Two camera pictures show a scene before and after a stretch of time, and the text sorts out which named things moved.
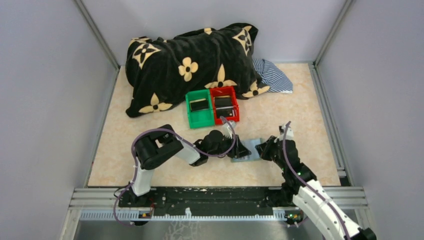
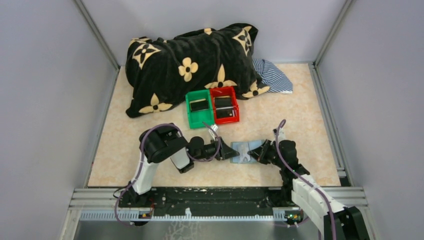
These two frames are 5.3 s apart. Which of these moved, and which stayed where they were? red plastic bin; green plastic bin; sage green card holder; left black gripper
Moved: left black gripper
Stayed: red plastic bin; green plastic bin; sage green card holder
